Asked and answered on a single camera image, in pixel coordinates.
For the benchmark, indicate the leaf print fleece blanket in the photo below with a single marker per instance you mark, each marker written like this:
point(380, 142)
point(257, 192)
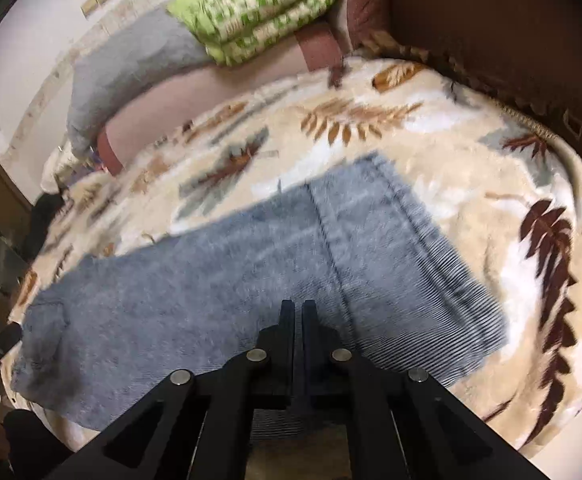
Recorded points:
point(471, 170)

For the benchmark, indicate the maroon pillow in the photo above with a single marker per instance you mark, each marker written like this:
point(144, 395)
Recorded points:
point(366, 5)

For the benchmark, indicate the white crumpled cloth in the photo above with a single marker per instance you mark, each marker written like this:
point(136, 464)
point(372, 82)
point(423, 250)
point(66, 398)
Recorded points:
point(61, 170)

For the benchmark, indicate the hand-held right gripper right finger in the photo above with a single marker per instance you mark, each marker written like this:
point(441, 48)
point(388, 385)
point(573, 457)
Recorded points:
point(309, 342)

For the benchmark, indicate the black cloth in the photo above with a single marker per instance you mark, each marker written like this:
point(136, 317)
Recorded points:
point(43, 220)

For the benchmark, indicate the blue denim jeans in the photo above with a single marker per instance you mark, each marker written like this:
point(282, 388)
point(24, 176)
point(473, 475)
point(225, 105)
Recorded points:
point(211, 285)

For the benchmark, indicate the grey quilted blanket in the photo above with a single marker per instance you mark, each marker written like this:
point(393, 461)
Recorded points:
point(121, 75)

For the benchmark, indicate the brown headboard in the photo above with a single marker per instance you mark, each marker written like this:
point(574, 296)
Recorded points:
point(496, 25)

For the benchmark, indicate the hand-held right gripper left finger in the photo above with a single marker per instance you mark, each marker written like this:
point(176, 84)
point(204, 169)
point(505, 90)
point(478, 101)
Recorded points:
point(286, 342)

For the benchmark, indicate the pink bolster with maroon bands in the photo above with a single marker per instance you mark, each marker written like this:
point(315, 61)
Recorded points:
point(196, 95)

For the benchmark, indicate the green patterned quilt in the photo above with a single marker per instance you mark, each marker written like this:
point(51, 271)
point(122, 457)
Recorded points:
point(261, 10)

